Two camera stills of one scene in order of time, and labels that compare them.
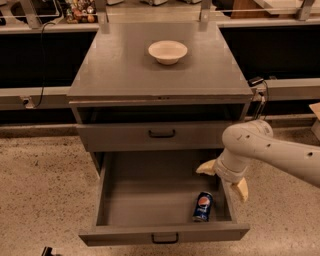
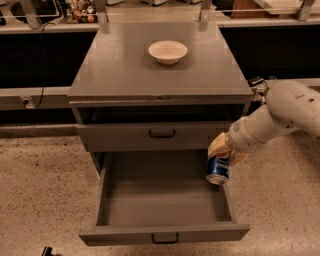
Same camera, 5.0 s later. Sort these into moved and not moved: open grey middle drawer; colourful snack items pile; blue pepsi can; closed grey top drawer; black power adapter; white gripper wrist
Moved: white gripper wrist; blue pepsi can
Not moved: closed grey top drawer; black power adapter; colourful snack items pile; open grey middle drawer
